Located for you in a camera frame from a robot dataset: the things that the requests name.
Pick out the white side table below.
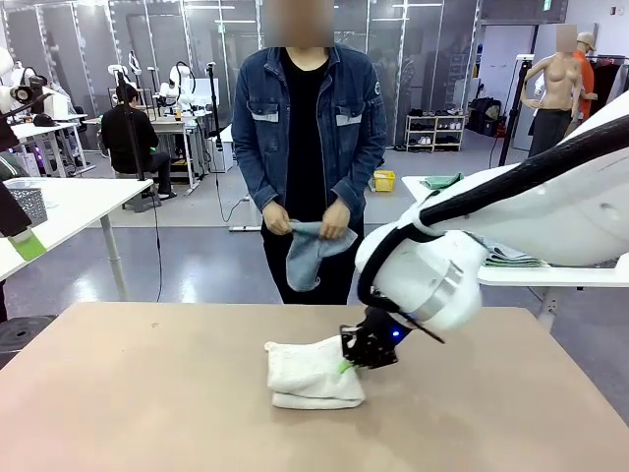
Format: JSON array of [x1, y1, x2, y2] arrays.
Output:
[[401, 175, 629, 329], [0, 177, 154, 302]]

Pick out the person in denim jacket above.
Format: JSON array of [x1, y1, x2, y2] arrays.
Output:
[[230, 0, 389, 306]]

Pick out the bare mannequin with black trousers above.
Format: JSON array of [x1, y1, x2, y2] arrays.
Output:
[[520, 24, 586, 159]]

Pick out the light blue towel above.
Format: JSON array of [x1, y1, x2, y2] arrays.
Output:
[[285, 219, 359, 292]]

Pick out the white terry towel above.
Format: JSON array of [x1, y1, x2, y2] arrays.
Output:
[[263, 333, 368, 410]]

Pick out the person's left forearm denim sleeve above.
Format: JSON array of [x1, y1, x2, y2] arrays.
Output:
[[331, 142, 387, 217]]

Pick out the small yellow crate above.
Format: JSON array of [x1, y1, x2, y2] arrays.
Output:
[[372, 169, 397, 193]]

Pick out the grey round floor plate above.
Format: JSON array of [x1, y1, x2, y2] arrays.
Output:
[[0, 314, 54, 353]]

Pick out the black pole stand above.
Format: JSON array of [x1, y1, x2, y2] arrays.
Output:
[[205, 61, 225, 151]]

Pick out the person's right forearm denim sleeve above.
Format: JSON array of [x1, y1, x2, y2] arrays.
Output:
[[245, 147, 291, 212]]

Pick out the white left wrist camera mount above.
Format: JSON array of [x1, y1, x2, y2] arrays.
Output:
[[0, 74, 56, 124]]

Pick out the grey plastic lattice basket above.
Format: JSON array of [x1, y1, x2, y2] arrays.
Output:
[[2, 178, 49, 227]]

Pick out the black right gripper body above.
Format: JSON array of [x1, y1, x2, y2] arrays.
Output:
[[356, 307, 409, 353]]

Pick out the thin black stand cable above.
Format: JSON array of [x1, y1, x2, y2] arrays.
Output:
[[146, 186, 164, 302]]

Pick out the black tripod with white box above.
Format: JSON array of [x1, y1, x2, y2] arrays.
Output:
[[496, 51, 536, 168]]

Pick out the green towel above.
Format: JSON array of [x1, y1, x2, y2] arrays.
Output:
[[420, 172, 465, 190], [484, 258, 547, 269]]

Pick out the seated person in black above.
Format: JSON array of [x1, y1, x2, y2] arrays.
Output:
[[101, 83, 178, 201]]

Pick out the rack with dark garments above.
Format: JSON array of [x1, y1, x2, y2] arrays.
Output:
[[587, 53, 629, 107]]

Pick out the white office desk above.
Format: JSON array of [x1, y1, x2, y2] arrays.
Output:
[[9, 113, 97, 179]]

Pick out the black right arm cable sheath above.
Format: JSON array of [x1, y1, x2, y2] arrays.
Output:
[[357, 105, 629, 344]]

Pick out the white robot workbench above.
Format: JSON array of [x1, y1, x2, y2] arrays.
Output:
[[83, 110, 212, 193]]

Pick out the black bags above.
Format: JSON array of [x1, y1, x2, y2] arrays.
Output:
[[466, 96, 507, 138]]

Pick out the person's right hand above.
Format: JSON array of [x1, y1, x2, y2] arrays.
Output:
[[262, 202, 296, 235]]

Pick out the mannequin with orange shirt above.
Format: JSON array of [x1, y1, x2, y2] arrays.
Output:
[[564, 31, 599, 139]]

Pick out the person's left hand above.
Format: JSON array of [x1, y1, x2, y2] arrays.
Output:
[[319, 202, 353, 242]]

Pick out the wooden shoe rack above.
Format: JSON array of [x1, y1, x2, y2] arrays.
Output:
[[405, 113, 466, 152]]

